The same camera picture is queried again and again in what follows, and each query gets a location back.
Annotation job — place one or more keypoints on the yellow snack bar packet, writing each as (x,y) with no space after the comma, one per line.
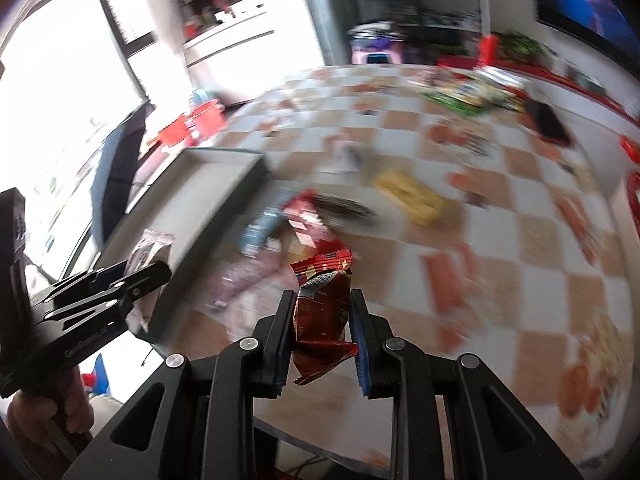
(421,204)

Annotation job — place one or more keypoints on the dark red snack packet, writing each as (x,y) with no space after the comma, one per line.
(321,314)

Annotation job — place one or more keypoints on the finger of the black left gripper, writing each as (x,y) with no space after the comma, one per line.
(120,287)

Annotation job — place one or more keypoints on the wall television screen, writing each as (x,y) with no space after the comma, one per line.
(598,23)

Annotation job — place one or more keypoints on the dark glass display cabinet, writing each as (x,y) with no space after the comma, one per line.
(415,0)

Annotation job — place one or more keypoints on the white tray box dark rim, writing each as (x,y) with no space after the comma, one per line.
(196,200)

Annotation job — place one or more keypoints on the light blue snack packet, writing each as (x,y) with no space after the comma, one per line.
(256,234)

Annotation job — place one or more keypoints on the black open umbrella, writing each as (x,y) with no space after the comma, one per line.
(115,173)

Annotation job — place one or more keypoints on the pink snack packet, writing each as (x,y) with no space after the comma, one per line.
(235,277)

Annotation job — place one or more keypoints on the black smartphone red case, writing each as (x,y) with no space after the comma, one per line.
(540,117)

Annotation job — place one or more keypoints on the pile of green snack bags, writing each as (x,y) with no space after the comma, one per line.
(470,95)

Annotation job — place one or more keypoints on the person's left hand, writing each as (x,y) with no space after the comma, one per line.
(28,414)

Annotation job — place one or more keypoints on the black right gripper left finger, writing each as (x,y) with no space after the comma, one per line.
(194,419)

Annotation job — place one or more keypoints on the clear vacuum meat stick packet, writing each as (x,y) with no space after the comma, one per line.
(153,246)

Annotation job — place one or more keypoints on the checkered printed tablecloth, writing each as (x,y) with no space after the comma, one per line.
(524,268)

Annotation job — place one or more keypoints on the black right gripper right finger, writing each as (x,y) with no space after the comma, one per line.
(449,409)

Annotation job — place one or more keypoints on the red bottle on shelf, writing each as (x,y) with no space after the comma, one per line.
(488,51)

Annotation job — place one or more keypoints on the green potted plant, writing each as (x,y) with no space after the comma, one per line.
(519,48)

